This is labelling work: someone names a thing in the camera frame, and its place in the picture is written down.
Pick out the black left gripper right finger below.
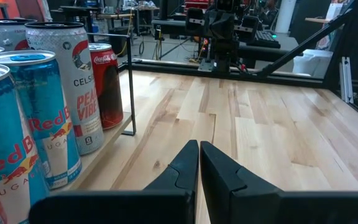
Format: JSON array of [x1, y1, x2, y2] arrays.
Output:
[[201, 141, 358, 224]]

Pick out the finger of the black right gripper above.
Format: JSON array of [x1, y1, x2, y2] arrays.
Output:
[[224, 18, 239, 43], [210, 18, 226, 43]]

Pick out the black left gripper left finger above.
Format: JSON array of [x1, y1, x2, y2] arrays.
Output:
[[29, 139, 200, 224]]

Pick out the red soda can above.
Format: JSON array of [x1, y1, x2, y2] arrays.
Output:
[[88, 42, 124, 130]]

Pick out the white Celsius can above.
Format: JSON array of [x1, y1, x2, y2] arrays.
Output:
[[0, 17, 39, 52], [25, 21, 105, 156]]

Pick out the silver sugar-free Red Bull can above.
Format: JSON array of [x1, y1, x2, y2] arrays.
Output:
[[0, 50, 83, 191], [0, 63, 50, 224]]

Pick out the black keyboard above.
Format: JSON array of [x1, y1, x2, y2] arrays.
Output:
[[253, 29, 282, 50]]

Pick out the dark grey desk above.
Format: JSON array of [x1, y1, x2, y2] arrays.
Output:
[[237, 43, 301, 63]]

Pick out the black desk beam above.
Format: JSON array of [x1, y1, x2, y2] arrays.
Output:
[[258, 7, 357, 77]]

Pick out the black bin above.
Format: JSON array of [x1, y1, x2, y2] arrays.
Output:
[[108, 27, 129, 57]]

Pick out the light wooden desk top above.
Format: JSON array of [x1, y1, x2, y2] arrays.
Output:
[[305, 17, 358, 31]]

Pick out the black work table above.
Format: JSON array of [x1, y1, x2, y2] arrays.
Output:
[[50, 5, 133, 35]]

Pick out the silver aluminium extrusion piece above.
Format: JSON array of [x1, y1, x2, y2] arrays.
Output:
[[339, 56, 355, 104]]

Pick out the orange panel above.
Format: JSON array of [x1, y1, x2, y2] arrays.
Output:
[[0, 0, 45, 21]]

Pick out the tangled floor cables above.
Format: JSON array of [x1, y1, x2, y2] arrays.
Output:
[[137, 34, 217, 65]]

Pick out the yellow floor cable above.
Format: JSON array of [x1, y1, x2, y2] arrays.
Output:
[[116, 9, 135, 57]]

